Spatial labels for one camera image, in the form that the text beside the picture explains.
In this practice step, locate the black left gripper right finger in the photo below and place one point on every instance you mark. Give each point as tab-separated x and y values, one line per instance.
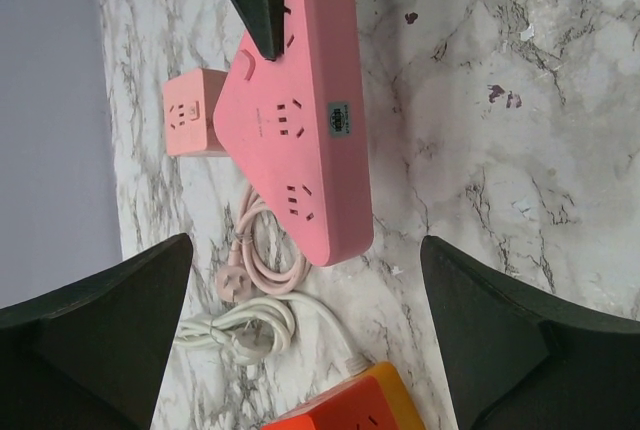
516	357

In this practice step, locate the red cube socket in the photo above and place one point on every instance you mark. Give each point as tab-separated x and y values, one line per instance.
327	411

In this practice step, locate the orange power strip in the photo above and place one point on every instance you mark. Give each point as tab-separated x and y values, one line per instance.
395	385

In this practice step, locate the pink cube socket adapter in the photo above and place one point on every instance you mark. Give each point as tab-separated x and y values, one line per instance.
189	103

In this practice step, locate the pink triangular power strip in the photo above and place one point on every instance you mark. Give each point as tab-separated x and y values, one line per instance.
296	128

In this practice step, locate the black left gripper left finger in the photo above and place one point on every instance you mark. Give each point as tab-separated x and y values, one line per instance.
92	354

